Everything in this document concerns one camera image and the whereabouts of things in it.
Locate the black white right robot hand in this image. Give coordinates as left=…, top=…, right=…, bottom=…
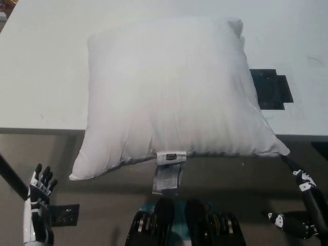
left=261, top=155, right=328, bottom=236

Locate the black metal table leg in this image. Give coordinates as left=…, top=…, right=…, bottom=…
left=0, top=153, right=30, bottom=203

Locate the white pillow with label tag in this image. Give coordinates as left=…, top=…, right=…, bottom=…
left=68, top=16, right=290, bottom=198

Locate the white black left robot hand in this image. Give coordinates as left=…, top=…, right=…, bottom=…
left=23, top=163, right=58, bottom=244

